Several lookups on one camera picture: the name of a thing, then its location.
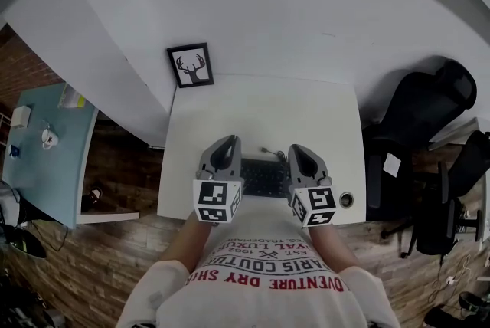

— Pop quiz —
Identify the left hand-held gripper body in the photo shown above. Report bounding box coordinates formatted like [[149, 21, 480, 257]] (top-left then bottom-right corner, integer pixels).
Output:
[[192, 134, 246, 224]]

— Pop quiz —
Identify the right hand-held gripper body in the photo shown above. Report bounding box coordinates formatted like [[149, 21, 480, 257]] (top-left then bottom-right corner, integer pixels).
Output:
[[286, 143, 338, 228]]

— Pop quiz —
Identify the black keyboard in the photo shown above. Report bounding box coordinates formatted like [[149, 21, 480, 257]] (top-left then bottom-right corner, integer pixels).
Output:
[[240, 156, 292, 199]]

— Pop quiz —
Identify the person's left forearm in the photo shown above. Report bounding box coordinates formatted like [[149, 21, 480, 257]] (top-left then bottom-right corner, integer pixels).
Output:
[[158, 210, 215, 274]]

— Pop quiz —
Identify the person's right forearm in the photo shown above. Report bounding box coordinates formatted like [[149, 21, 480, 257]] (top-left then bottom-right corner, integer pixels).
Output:
[[305, 222, 361, 276]]

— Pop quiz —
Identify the white paper tag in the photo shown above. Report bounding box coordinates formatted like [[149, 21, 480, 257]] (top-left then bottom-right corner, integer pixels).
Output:
[[382, 152, 402, 178]]

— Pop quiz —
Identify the white printed t-shirt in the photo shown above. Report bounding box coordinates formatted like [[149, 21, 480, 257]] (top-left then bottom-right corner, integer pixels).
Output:
[[114, 195, 401, 328]]

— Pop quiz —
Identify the black framed deer picture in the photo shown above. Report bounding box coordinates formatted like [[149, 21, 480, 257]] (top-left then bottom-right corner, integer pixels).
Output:
[[166, 42, 215, 89]]

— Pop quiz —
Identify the black mesh office chair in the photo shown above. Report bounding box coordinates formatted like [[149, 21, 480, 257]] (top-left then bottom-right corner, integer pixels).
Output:
[[361, 59, 479, 222], [400, 130, 490, 258]]

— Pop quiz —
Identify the green and white packet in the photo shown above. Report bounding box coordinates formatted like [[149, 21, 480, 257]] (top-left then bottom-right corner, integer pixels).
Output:
[[57, 84, 87, 110]]

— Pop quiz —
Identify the white mug with dark print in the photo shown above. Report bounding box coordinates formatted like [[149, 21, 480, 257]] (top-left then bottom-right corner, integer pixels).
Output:
[[40, 120, 60, 151]]

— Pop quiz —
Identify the black shoe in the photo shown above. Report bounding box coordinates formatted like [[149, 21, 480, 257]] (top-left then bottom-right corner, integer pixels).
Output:
[[458, 290, 490, 315]]

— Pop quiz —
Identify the small white box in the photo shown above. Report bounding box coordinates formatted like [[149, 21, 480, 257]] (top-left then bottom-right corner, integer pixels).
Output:
[[9, 105, 33, 129]]

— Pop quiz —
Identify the grey keyboard cable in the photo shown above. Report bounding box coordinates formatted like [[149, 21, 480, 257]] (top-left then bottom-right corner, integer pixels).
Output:
[[260, 146, 288, 163]]

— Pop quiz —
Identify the thin floor cable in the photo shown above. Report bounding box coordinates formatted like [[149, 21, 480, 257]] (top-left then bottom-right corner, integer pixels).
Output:
[[427, 253, 474, 305]]

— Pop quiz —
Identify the black floor cable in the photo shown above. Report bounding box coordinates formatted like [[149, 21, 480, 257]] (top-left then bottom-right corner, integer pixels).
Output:
[[29, 221, 70, 254]]

